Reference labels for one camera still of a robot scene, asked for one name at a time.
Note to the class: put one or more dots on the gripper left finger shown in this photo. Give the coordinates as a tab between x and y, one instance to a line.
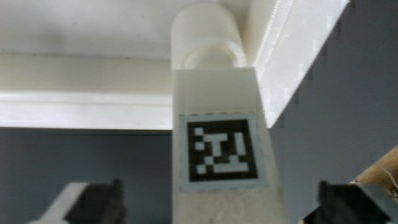
89	204

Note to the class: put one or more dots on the white leg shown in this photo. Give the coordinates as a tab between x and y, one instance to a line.
225	187

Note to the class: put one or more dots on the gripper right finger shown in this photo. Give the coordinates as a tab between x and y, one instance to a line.
353	204

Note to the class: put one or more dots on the white square table top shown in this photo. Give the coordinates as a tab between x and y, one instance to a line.
113	62

